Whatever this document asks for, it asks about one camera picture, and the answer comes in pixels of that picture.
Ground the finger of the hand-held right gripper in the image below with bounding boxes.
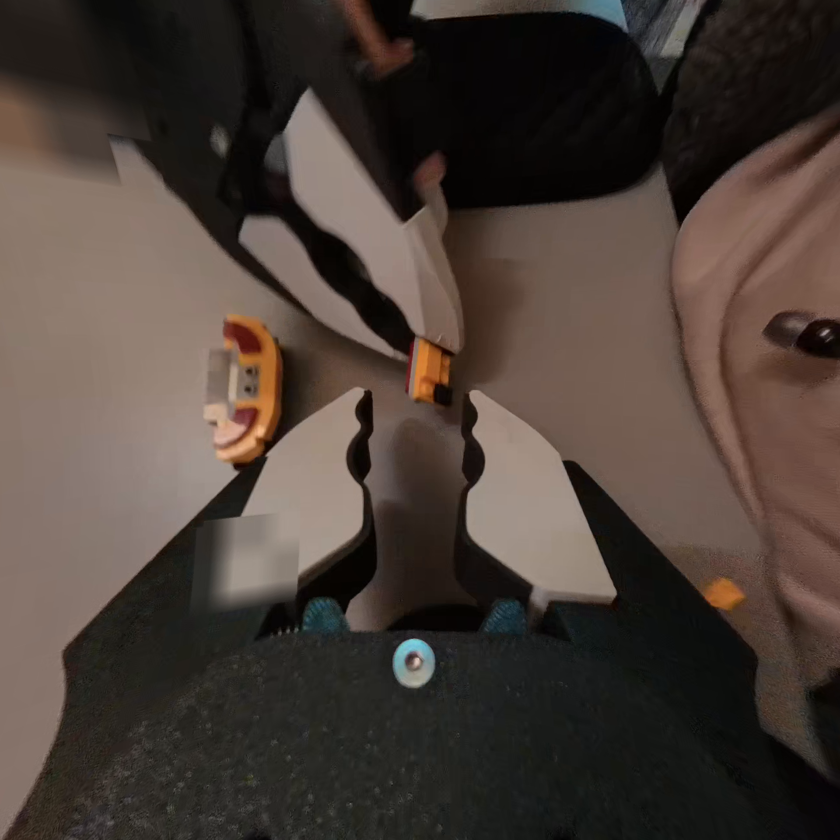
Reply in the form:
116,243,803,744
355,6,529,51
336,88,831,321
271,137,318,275
281,91,466,353
238,215,409,361

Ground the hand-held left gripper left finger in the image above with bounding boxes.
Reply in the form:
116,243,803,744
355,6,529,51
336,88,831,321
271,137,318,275
243,387,376,621

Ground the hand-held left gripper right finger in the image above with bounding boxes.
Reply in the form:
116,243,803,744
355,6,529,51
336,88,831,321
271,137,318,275
455,389,618,618

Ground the orange lego wheel arch assembly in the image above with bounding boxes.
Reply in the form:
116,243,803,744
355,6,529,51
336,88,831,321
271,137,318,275
203,314,284,466

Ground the orange lego plate stack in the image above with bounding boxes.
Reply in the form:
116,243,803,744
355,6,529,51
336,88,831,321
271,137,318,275
406,338,455,404

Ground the small orange lego piece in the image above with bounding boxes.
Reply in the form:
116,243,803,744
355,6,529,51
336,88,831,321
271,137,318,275
702,577,747,611

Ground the person's right hand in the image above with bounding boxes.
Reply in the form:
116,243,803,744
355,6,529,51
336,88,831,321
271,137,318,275
346,0,450,196

